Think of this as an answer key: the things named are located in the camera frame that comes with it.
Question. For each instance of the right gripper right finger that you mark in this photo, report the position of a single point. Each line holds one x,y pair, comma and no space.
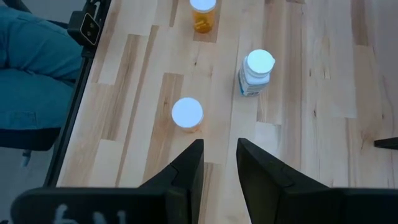
264,186

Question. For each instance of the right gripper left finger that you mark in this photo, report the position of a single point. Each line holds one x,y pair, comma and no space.
186,186

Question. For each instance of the orange pill bottle white cap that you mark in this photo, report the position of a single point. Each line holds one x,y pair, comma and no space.
203,18
187,113

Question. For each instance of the white melatonin bottle blue label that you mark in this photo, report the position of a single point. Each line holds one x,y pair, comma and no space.
255,74

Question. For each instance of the person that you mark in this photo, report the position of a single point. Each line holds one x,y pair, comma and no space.
34,77

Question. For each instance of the wooden shelf black frame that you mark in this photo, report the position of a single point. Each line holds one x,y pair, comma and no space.
387,143

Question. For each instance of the black aluminium table frame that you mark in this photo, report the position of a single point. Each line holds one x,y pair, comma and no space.
74,118

